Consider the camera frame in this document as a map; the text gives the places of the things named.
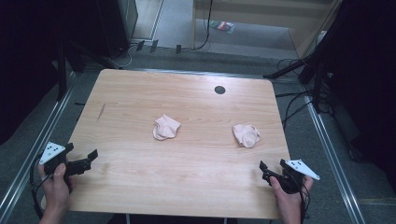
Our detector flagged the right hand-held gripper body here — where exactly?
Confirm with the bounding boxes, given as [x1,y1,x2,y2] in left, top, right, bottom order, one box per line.
[262,159,321,195]

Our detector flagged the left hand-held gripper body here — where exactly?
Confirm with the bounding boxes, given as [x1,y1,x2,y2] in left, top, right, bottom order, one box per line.
[38,141,92,193]

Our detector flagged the pink sock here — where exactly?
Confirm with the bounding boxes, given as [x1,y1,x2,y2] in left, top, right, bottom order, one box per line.
[232,123,262,149]
[151,113,182,142]

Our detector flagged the person's right hand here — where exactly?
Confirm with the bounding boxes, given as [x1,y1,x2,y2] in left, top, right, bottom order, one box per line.
[269,175,314,217]

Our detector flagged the person's left hand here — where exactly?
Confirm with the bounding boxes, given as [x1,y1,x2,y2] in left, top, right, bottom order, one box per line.
[37,162,76,215]

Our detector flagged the black metal stand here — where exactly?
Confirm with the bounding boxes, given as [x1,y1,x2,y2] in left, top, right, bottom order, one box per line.
[55,40,86,102]

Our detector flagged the black tripod stand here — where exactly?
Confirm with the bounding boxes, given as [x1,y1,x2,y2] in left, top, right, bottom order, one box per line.
[262,36,331,114]

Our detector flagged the dark cabinet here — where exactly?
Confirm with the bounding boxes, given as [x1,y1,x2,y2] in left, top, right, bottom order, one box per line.
[64,0,139,59]

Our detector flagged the light wooden furniture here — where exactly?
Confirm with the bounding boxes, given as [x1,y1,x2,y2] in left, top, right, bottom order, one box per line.
[191,0,344,60]

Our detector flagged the colourful packet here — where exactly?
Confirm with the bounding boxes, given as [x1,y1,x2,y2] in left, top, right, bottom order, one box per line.
[209,20,236,35]

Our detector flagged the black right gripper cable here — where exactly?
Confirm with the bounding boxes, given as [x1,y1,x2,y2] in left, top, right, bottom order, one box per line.
[297,178,312,224]

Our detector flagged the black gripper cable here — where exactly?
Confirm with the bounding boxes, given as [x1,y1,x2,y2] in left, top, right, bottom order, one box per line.
[297,178,312,224]
[28,153,50,220]

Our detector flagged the metal floor rail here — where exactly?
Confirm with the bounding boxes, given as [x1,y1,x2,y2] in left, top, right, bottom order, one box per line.
[0,70,78,220]
[304,94,367,224]

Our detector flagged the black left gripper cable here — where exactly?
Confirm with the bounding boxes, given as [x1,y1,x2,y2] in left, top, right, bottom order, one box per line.
[28,153,50,220]

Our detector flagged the black floor cables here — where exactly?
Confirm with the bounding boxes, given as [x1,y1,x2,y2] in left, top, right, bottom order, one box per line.
[275,57,321,132]

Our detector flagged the white floor cable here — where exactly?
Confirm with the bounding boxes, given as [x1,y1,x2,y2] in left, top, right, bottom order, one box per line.
[106,43,138,70]

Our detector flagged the black hanging cable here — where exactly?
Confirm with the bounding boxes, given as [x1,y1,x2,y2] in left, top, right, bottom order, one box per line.
[181,0,215,52]

